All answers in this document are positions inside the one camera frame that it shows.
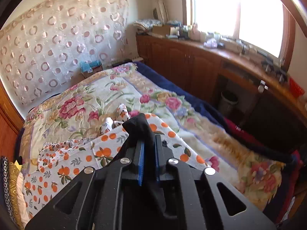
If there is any black garment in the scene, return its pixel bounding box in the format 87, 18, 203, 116
109, 114, 176, 227

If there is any floral bed blanket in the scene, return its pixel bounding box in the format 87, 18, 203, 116
20, 63, 284, 216

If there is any dark waste bin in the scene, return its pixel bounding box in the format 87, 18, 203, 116
218, 90, 239, 116

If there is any orange-print white cloth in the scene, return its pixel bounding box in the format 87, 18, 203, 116
20, 100, 213, 219

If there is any wooden sideboard cabinet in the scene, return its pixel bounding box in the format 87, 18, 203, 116
136, 35, 306, 131

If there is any blue item at headboard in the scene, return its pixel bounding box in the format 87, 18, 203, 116
79, 60, 102, 73

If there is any cardboard box on sideboard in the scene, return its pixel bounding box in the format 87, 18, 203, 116
152, 25, 178, 36

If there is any crumpled white tissue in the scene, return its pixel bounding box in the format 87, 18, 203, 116
203, 38, 219, 49

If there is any pink figurine on sideboard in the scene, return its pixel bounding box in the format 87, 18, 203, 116
188, 23, 201, 42

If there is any folded patterned cloth on sideboard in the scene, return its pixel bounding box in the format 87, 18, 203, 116
133, 19, 162, 32

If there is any white cream folded cloth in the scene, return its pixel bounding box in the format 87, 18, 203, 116
16, 172, 30, 228

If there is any gold patterned folded cloth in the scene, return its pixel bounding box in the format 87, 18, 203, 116
9, 162, 24, 229

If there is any red-brown louvered wardrobe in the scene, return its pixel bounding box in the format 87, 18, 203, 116
0, 82, 24, 162

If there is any sheer circle-pattern curtain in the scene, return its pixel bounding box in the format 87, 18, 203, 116
1, 0, 129, 107

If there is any dark ring-pattern folded cloth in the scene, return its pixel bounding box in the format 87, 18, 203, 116
1, 156, 18, 229

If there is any window with wooden frame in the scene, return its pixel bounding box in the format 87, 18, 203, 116
183, 0, 295, 68

